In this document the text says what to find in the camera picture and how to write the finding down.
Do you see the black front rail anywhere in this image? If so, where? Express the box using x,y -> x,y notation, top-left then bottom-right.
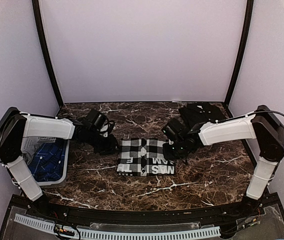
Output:
9,192 -> 280,227

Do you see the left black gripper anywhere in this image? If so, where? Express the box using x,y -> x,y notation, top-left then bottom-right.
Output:
86,129 -> 122,156

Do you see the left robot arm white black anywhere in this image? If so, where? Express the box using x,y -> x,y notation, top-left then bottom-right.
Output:
0,107 -> 119,218

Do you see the black frame post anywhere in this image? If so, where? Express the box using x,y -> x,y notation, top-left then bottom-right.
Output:
223,0 -> 254,108
31,0 -> 64,108

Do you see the black white plaid shirt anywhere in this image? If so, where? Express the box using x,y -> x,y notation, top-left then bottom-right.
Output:
116,138 -> 176,177

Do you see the left black frame post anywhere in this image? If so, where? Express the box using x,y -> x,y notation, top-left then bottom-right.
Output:
31,0 -> 64,108

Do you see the blue plaid shirt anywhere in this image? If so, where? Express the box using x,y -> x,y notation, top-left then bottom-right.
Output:
28,139 -> 68,182

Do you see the grey shirt in basket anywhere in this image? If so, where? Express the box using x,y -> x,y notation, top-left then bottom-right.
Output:
22,144 -> 40,165

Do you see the grey slotted cable duct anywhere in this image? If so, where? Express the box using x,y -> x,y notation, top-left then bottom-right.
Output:
14,213 -> 221,240

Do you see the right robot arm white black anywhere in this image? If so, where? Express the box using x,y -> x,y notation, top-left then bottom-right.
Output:
161,105 -> 284,217

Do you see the grey plastic laundry basket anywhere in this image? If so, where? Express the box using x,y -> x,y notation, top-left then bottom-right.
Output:
21,137 -> 70,187

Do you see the right black frame post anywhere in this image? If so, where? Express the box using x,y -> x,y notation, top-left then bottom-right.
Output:
223,0 -> 254,108

